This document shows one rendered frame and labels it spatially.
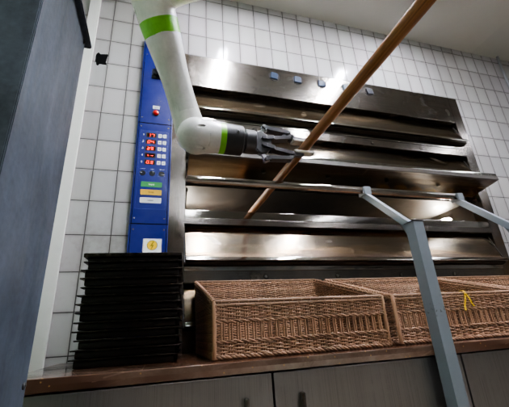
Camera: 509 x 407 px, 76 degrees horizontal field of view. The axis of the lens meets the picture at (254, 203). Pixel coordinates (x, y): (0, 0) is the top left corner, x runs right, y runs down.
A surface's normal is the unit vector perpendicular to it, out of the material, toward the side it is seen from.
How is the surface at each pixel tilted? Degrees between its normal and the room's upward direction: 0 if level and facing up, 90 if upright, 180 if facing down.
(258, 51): 90
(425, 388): 90
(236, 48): 90
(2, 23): 90
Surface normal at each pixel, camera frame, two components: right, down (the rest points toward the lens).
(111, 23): 0.27, -0.36
